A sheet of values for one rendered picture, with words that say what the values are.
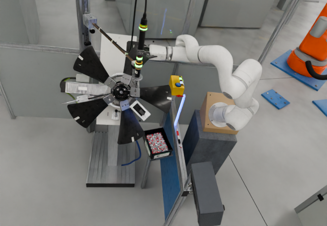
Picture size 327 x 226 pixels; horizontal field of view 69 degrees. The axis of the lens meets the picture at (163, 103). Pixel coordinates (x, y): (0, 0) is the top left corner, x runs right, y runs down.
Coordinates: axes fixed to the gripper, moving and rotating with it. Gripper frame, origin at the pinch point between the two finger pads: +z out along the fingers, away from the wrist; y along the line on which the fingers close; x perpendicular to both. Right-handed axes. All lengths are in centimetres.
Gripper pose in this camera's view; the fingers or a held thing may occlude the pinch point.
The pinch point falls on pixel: (140, 50)
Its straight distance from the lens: 144.7
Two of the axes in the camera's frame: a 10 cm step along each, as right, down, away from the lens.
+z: -9.8, -0.6, -1.8
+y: -0.9, -7.1, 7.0
